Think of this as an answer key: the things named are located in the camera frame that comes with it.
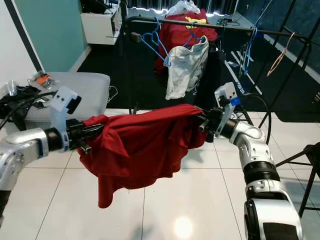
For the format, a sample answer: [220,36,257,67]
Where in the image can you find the yellow cloth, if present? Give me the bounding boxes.
[184,16,208,29]

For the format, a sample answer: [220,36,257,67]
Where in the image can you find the black tripod stand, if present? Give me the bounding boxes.
[275,142,320,218]

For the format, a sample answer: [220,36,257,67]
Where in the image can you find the orange hanger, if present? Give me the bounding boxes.
[267,32,297,77]

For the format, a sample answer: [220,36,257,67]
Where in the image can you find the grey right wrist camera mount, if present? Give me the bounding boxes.
[214,82,240,138]

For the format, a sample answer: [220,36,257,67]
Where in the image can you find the orange packet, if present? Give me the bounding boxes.
[34,72,57,90]

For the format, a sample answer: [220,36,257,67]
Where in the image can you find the clear plastic cup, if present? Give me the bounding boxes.
[5,80,22,98]

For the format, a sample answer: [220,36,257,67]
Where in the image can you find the black metal clothes rack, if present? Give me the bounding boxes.
[122,0,320,126]

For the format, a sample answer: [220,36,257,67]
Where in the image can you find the blue head mop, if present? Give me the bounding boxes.
[255,0,273,26]

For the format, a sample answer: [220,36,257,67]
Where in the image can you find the blue hangers bundle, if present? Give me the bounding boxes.
[239,27,260,76]

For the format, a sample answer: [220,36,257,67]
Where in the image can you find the black floor rug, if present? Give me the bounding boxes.
[75,22,320,123]

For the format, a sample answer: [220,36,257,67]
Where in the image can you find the black strapped bag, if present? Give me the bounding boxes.
[0,90,53,126]

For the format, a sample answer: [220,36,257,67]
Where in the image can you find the dark navy garment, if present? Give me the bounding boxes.
[202,37,226,113]

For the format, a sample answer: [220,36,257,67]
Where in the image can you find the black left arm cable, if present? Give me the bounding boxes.
[0,90,61,128]

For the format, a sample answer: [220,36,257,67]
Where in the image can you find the dark red T-shirt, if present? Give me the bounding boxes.
[77,104,209,210]

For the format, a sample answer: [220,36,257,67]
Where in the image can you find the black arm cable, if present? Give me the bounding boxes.
[0,90,61,128]
[234,93,273,132]

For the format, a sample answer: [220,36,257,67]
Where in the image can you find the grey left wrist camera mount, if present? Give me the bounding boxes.
[50,86,82,152]

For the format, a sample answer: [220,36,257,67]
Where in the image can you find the white cabinet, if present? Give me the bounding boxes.
[80,5,123,46]

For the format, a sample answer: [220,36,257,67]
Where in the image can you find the white plastic bag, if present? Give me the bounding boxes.
[167,0,203,17]

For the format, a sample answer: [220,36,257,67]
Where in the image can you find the dark curtain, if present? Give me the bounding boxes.
[125,0,238,13]

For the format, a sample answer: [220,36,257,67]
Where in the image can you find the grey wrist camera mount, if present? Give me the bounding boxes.
[50,86,82,152]
[214,82,240,138]

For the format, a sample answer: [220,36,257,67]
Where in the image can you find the blue plastic hanger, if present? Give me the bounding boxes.
[185,21,208,50]
[141,17,173,68]

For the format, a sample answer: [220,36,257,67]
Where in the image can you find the red cloth covered table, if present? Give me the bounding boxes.
[152,11,218,76]

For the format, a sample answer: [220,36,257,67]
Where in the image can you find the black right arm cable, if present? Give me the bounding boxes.
[234,93,273,132]

